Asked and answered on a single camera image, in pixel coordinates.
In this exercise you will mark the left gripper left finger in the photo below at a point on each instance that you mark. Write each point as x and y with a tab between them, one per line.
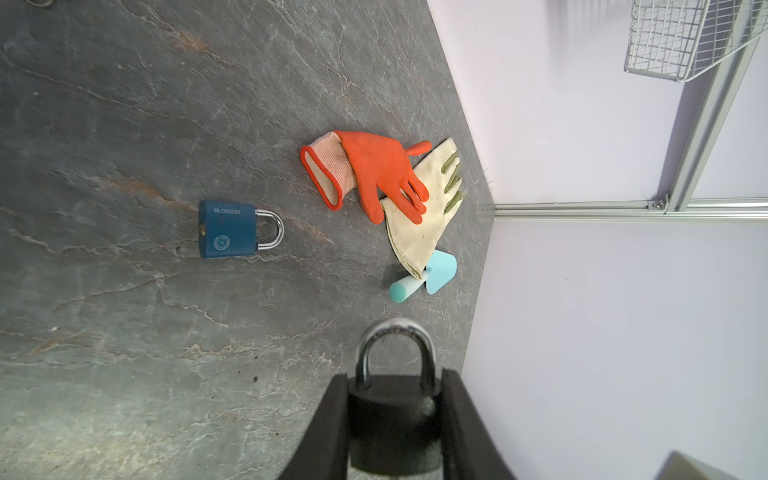
324	449

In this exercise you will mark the teal garden trowel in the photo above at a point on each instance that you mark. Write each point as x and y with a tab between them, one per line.
440	270

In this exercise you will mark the blue padlock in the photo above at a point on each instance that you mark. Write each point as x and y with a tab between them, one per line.
227	229

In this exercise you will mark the beige cloth glove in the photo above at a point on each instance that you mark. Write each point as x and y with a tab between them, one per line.
414	244

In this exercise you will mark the dark padlock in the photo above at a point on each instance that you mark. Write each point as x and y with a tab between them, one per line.
394	420

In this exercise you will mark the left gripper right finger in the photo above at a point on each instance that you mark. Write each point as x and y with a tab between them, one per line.
467	448

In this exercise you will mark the white wire shelf basket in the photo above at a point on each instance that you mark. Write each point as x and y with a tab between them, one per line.
681	40

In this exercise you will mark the red rubber glove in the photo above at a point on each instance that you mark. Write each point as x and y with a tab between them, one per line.
340	161

